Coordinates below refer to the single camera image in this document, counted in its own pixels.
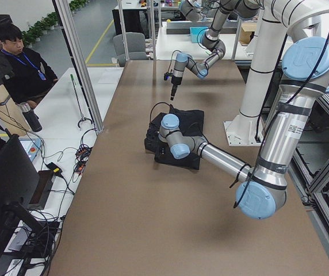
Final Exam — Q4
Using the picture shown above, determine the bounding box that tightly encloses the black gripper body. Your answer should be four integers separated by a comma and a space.
171, 76, 181, 86

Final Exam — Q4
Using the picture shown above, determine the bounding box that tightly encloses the black graphic t-shirt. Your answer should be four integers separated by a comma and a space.
144, 105, 205, 171

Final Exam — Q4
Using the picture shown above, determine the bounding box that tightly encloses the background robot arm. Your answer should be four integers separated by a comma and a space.
178, 0, 207, 22

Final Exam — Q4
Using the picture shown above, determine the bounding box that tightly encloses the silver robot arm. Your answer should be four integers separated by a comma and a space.
165, 1, 260, 100
158, 37, 329, 220

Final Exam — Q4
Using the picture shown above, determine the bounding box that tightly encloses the blue plastic bin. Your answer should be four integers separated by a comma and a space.
189, 26, 209, 44

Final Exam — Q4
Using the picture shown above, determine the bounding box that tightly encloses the grey office chair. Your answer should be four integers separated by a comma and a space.
113, 32, 148, 67

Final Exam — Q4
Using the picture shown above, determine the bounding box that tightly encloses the reacher grabber tool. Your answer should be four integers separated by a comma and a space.
70, 74, 93, 131

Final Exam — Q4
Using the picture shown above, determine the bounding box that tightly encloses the orange black usb hub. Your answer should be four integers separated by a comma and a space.
74, 144, 93, 175

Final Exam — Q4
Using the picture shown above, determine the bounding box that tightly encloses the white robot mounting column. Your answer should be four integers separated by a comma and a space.
225, 1, 329, 146

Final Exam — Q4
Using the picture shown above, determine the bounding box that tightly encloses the black power adapter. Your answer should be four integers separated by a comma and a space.
46, 162, 62, 177

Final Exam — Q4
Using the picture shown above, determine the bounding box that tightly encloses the dark water bottle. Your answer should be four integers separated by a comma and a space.
18, 102, 43, 132

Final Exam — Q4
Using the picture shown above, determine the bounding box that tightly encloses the seated man in black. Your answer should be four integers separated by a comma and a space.
0, 22, 58, 109

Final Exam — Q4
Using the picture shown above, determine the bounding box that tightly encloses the black computer monitor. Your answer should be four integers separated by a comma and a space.
0, 135, 43, 257

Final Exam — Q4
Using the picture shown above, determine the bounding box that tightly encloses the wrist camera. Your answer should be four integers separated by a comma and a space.
163, 72, 172, 81
158, 147, 166, 156

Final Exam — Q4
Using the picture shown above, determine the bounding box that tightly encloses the aluminium frame post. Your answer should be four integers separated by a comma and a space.
52, 0, 104, 133

